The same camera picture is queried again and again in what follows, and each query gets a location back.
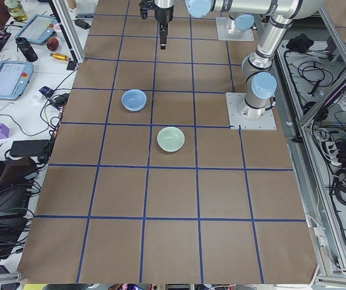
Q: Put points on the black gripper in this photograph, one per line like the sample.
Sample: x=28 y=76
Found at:
x=163 y=15

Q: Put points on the green bowl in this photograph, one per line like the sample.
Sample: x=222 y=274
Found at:
x=170 y=139

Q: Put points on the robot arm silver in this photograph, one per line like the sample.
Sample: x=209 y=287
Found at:
x=261 y=84
x=240 y=22

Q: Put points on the blue bowl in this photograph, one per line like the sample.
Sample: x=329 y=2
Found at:
x=134 y=100

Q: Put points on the yellow metal tool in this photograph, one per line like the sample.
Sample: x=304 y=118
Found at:
x=61 y=57

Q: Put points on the red apple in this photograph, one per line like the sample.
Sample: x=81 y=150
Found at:
x=52 y=44

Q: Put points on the far teach pendant tablet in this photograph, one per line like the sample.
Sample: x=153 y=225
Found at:
x=38 y=29

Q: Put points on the teach pendant tablet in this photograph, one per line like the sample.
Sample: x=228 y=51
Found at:
x=14 y=78
x=38 y=29

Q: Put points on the black water bottle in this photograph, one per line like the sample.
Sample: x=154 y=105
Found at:
x=26 y=49

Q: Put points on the near teach pendant tablet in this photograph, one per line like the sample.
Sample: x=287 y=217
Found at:
x=14 y=78

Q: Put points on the black power adapter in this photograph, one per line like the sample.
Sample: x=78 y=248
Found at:
x=28 y=148

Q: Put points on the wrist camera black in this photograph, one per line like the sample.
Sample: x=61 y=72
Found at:
x=145 y=6

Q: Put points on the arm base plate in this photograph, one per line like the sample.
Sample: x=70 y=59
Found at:
x=243 y=117
x=222 y=32

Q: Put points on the aluminium frame post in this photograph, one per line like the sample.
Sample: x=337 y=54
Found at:
x=61 y=13

